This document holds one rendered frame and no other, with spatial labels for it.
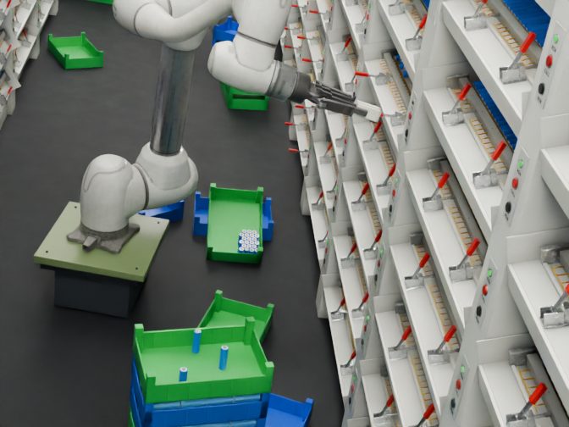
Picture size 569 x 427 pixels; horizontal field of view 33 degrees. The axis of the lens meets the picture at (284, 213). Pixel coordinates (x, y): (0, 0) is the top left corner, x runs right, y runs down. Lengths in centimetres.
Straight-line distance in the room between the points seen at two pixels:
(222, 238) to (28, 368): 96
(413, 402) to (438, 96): 67
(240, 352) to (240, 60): 72
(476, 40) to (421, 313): 60
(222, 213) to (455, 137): 183
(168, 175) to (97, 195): 23
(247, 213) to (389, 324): 138
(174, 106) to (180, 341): 86
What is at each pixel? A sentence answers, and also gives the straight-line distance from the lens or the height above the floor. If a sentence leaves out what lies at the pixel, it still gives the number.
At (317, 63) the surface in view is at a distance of 388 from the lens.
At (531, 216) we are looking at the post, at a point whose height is 122.
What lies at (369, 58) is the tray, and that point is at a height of 94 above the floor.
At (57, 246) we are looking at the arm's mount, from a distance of 311.
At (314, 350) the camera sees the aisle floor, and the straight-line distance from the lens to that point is 314.
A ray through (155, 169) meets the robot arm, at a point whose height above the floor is 47.
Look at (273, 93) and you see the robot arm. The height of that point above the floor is 100.
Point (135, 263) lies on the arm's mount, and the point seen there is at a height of 22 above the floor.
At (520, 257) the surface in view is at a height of 115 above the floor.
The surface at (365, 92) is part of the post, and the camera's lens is 289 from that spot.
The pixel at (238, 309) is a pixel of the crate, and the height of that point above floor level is 2.
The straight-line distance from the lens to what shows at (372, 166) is 267.
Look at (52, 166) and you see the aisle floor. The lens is 407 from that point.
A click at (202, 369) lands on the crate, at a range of 236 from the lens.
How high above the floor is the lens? 189
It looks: 29 degrees down
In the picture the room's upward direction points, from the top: 8 degrees clockwise
